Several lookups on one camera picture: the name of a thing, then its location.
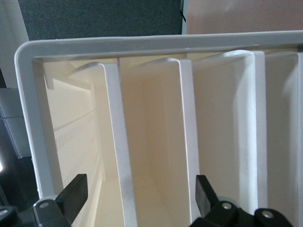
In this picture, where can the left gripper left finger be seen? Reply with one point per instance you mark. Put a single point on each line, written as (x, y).
(68, 201)

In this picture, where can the white drawer cabinet housing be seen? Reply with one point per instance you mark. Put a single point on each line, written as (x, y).
(26, 118)

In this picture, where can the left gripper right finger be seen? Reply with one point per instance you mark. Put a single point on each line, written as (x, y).
(206, 201)

